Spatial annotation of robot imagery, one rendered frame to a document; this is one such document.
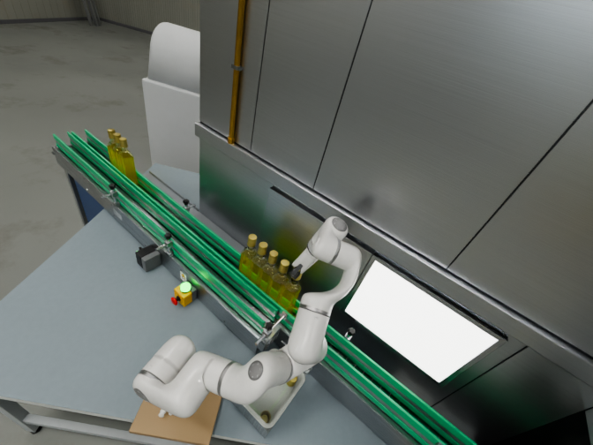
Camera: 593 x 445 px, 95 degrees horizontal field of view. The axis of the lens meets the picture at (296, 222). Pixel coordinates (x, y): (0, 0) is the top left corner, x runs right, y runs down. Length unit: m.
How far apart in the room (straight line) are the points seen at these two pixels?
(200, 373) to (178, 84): 2.66
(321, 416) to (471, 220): 0.87
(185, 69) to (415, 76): 2.48
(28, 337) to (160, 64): 2.42
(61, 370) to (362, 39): 1.42
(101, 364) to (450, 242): 1.25
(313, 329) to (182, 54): 2.73
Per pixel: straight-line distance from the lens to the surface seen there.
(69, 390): 1.31
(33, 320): 1.51
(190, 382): 0.83
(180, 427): 1.17
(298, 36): 0.96
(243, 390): 0.75
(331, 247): 0.74
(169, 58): 3.11
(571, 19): 0.78
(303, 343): 0.71
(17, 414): 1.90
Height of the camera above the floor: 1.91
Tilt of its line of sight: 38 degrees down
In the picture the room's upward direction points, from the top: 16 degrees clockwise
